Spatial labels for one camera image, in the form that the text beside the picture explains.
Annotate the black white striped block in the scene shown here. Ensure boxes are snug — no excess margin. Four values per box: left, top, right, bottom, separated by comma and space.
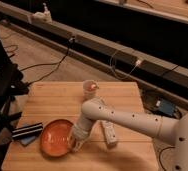
12, 123, 43, 140

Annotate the blue power box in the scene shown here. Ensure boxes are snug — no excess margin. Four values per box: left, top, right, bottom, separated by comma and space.
156, 99, 175, 117

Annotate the white object on rail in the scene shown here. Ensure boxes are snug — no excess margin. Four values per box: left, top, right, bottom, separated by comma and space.
32, 4, 52, 22

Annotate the orange ceramic bowl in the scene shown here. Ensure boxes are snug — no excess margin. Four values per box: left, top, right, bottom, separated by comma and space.
40, 119, 73, 157

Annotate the white cable with plug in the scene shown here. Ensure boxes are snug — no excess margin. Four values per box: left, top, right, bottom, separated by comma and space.
108, 49, 143, 81

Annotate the black cables right floor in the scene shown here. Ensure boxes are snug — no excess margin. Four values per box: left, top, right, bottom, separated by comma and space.
146, 111, 185, 171

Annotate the black cable on floor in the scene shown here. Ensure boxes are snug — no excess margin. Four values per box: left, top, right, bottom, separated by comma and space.
3, 35, 77, 84

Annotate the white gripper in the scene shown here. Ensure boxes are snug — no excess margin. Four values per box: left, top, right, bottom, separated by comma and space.
68, 123, 91, 152

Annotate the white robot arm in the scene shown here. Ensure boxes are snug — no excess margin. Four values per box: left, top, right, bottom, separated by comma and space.
68, 98, 188, 171

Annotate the white tube bottle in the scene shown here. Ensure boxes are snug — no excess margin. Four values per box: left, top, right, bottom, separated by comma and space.
101, 120, 118, 147

